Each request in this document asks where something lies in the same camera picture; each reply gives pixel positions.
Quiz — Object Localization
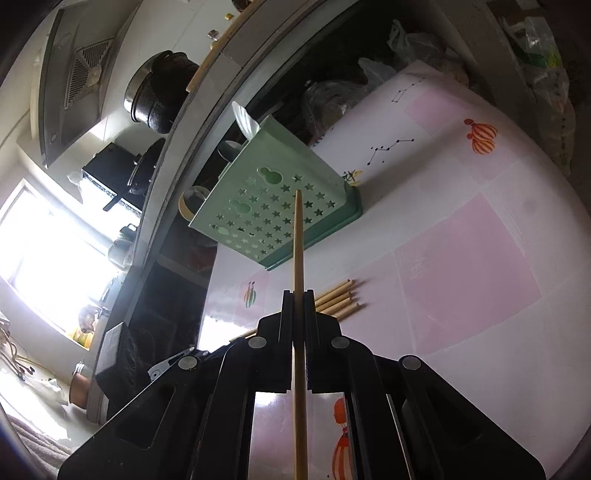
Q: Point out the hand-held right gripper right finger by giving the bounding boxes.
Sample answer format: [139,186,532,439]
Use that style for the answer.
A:
[302,290,546,480]

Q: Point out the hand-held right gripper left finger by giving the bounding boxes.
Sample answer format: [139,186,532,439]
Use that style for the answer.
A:
[58,290,296,480]

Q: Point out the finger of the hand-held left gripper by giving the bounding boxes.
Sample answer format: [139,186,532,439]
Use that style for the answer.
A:
[147,349,213,381]

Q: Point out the pile of bamboo chopsticks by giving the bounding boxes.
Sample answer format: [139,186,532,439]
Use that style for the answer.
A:
[229,278,365,343]

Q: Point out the long bamboo chopstick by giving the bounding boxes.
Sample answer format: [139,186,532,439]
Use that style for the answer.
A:
[294,190,309,480]

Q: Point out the green star-cutout utensil holder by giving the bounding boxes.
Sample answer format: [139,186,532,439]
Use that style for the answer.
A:
[187,114,364,271]

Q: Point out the copper pot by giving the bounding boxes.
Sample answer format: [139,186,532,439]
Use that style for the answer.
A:
[69,361,93,409]

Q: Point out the grey concrete kitchen counter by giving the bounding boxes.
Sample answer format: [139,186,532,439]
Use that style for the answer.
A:
[87,0,402,423]

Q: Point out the kitchen window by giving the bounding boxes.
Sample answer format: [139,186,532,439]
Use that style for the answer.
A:
[0,180,139,337]

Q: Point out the black wok with lid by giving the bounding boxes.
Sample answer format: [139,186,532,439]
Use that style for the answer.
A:
[104,138,166,212]

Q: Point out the black appliance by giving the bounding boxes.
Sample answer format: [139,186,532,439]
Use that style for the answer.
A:
[82,143,145,210]

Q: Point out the white plastic bag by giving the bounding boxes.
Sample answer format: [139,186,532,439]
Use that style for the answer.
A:
[358,58,398,88]

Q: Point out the large black cooking pot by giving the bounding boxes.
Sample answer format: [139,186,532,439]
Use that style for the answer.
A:
[123,52,200,134]

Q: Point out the crumpled plastic bag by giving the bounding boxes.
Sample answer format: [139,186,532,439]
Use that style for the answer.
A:
[387,19,467,88]

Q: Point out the metal range hood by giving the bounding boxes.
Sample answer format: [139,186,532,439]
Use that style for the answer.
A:
[31,7,121,169]

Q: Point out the plastic bags with green print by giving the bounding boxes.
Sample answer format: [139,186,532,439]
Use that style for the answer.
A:
[499,0,578,176]

